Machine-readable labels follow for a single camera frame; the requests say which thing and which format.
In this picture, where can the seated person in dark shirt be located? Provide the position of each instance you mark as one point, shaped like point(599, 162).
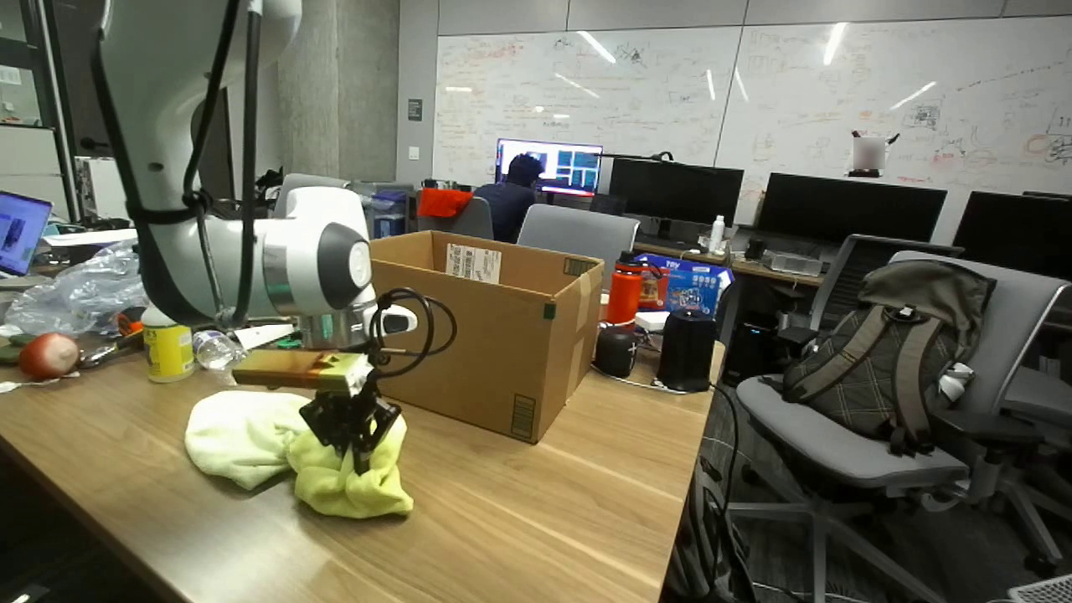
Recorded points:
point(514, 206)

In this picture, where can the crumpled clear plastic bottle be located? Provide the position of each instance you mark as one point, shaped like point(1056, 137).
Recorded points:
point(215, 351)

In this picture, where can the grey-brown backpack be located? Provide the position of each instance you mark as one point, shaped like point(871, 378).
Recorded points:
point(883, 371)

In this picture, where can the orange bottle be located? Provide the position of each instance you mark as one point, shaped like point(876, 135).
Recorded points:
point(625, 297)

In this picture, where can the yellow-green towel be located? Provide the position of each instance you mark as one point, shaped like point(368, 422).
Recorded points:
point(357, 496)

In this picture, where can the yellow cup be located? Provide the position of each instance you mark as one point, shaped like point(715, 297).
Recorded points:
point(168, 354)

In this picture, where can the black monitor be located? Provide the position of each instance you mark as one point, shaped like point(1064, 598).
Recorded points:
point(847, 210)
point(673, 193)
point(1017, 228)

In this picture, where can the whiteboard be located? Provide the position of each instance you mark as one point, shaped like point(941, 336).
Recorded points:
point(671, 87)

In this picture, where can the blue plastic container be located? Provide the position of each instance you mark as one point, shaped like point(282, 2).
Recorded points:
point(389, 211)

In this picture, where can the red round ball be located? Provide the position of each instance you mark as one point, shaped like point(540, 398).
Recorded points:
point(48, 356)

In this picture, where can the tan wrist camera block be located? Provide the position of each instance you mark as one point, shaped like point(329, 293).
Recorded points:
point(289, 371)

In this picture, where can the blue printed box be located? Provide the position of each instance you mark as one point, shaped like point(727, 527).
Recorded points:
point(689, 288)

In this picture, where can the wall switch plate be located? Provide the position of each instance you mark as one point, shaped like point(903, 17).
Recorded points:
point(413, 108)

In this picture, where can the monitor with lit screen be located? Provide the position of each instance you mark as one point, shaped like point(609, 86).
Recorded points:
point(562, 168)

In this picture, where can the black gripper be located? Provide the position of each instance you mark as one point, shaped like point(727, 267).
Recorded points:
point(351, 411)

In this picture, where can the small black cube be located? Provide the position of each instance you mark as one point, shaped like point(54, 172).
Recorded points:
point(615, 354)

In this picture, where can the llama figure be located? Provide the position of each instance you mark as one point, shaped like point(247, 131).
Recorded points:
point(871, 156)

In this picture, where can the cream white towel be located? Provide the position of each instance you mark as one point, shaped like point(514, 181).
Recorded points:
point(235, 441)

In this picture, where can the grey office chair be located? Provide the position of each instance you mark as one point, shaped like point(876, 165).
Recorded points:
point(847, 455)
point(304, 181)
point(575, 235)

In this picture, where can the clear plastic bag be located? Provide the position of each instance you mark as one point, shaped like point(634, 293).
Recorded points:
point(77, 288)

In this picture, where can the laptop with blue screen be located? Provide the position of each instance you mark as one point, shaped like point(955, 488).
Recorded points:
point(22, 233)

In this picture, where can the brown cardboard box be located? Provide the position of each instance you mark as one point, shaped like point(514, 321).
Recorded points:
point(502, 336)

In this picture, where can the small white bottle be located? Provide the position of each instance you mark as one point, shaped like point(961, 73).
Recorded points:
point(719, 235)

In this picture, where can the black cylinder container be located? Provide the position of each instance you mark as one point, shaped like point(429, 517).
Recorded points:
point(685, 354)

